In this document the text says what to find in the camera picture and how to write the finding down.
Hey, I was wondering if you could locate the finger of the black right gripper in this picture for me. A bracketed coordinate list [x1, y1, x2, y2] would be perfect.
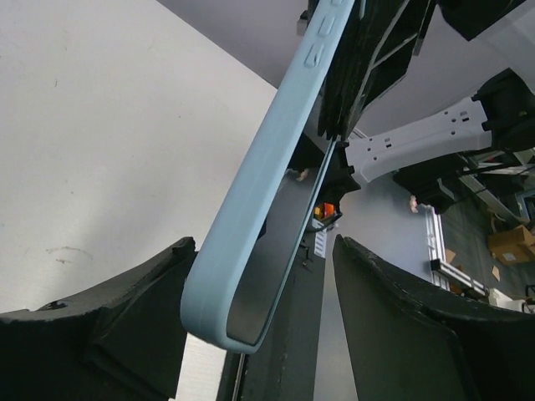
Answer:
[318, 0, 436, 140]

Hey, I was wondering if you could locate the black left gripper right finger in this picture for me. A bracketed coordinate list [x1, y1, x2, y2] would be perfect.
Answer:
[333, 236, 534, 400]

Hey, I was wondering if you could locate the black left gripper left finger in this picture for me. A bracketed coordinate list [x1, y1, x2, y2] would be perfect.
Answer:
[1, 237, 196, 400]

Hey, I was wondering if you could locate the light blue phone case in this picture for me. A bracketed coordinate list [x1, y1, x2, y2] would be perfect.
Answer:
[181, 1, 354, 354]

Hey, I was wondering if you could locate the black smartphone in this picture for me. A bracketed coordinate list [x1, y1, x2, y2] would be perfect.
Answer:
[227, 144, 335, 353]

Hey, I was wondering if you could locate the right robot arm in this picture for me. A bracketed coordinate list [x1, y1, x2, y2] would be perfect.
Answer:
[308, 1, 534, 183]

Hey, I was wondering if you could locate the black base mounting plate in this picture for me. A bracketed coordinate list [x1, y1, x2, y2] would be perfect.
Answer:
[217, 167, 359, 400]

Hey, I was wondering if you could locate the cardboard box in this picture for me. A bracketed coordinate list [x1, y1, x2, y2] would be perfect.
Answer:
[487, 226, 534, 265]

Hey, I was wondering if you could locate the aluminium extrusion rail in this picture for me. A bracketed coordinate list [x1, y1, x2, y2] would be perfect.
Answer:
[422, 206, 489, 300]

